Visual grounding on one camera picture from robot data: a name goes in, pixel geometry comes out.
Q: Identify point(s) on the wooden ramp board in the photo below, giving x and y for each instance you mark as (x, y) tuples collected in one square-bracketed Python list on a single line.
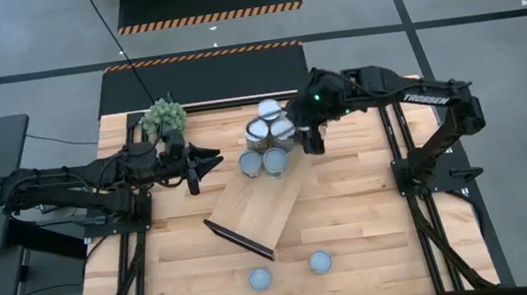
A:
[(261, 208)]

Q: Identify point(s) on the pink tomatoes can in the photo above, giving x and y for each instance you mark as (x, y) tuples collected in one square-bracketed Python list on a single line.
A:
[(321, 261)]

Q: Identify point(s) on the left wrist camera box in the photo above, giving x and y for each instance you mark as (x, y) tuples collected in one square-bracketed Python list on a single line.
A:
[(174, 140)]

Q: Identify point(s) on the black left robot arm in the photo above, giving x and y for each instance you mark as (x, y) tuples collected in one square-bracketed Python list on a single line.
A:
[(46, 179)]

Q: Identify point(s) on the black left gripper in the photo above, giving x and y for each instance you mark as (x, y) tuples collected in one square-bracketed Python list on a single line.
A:
[(177, 165)]

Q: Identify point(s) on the artificial green potted plant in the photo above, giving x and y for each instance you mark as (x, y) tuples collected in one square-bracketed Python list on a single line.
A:
[(164, 118)]

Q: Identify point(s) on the teal tuna fish can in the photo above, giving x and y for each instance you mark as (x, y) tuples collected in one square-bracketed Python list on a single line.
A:
[(260, 279)]

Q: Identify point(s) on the black aluminium table frame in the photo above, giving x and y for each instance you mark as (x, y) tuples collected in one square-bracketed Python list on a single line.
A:
[(389, 137)]

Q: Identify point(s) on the cream green-banded can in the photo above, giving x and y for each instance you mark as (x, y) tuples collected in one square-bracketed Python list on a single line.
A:
[(283, 129)]

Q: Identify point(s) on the yellow carrots can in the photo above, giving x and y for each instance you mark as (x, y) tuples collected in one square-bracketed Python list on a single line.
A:
[(269, 108)]

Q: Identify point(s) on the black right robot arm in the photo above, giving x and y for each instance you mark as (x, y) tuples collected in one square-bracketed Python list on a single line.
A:
[(381, 83)]

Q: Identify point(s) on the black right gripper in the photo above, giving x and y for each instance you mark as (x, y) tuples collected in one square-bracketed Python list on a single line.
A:
[(326, 104)]

